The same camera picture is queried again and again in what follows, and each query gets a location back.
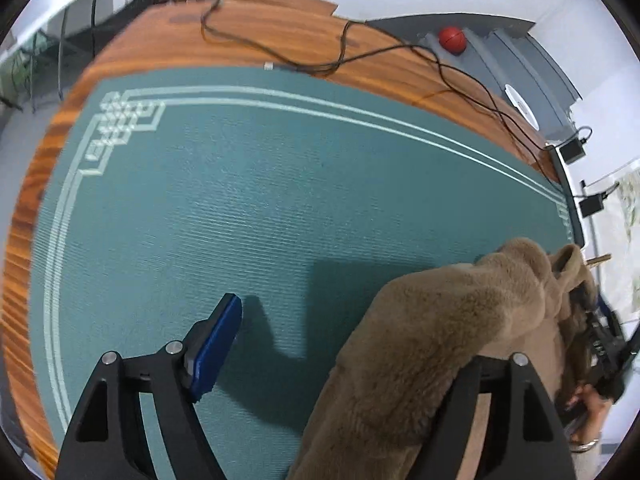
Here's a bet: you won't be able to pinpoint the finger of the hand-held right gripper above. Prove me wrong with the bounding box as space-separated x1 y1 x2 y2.
570 281 604 325

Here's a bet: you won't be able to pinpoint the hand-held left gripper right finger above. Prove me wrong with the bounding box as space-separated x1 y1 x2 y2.
412 352 577 480

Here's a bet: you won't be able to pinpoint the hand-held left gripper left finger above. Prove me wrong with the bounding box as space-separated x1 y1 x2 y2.
55 292 244 480

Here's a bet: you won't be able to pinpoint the brown fleece garment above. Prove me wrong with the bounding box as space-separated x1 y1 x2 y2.
287 237 601 480

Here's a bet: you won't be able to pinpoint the person's right hand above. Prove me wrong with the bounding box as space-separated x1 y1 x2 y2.
562 382 611 443

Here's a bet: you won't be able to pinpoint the black power adapter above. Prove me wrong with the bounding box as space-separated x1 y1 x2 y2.
557 141 586 163
579 194 606 217

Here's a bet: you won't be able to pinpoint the hanging scroll painting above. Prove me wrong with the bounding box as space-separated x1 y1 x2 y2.
587 160 640 321

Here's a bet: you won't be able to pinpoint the white power strip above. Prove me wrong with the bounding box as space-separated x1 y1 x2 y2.
546 144 587 253

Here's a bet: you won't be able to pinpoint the green table mat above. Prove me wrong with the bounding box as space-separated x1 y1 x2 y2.
27 66 586 480

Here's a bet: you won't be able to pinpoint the white oval object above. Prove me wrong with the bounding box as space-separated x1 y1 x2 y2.
502 82 540 131

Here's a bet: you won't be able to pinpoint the grey stairs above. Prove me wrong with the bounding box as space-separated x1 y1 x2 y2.
365 10 583 143

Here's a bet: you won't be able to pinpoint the red ball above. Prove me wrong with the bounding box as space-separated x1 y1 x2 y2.
438 26 468 53

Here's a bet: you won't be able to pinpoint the black metal chair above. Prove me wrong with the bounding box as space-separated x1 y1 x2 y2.
60 0 183 56

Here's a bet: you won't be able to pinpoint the black cable with plug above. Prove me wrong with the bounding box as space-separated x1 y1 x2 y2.
263 42 561 183

